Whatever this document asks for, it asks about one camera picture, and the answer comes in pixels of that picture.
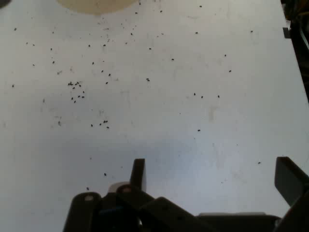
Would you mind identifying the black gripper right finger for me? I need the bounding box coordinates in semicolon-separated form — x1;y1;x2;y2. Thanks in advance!
274;156;309;232

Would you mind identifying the red bowl with beige outside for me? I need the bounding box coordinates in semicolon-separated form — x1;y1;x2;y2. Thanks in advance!
56;0;141;15

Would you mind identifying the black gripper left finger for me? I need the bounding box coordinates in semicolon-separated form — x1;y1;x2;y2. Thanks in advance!
63;158;201;232

